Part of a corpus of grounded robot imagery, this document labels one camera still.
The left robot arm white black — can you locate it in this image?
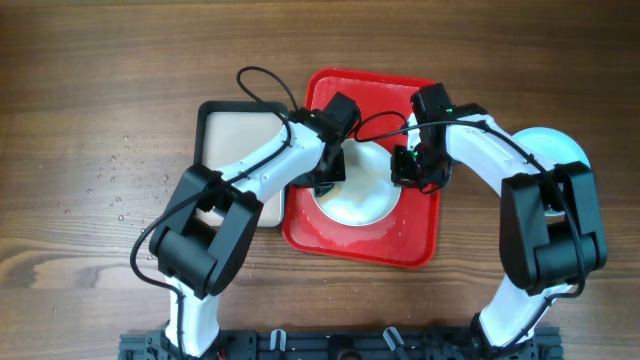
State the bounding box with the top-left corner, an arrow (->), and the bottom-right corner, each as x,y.
144,105 -> 360,359

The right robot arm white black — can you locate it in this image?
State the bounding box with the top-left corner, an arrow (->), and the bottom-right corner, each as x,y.
392,104 -> 608,359

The white plate with red stain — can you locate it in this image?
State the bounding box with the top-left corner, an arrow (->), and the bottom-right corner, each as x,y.
313,139 -> 401,227

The black tray with soapy water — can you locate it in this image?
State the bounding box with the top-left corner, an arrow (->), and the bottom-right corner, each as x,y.
193,101 -> 286,228

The red plastic tray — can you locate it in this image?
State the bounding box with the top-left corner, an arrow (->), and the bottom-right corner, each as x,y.
282,68 -> 440,268

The light blue plate front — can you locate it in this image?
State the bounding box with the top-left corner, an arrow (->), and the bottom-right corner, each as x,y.
512,126 -> 592,218

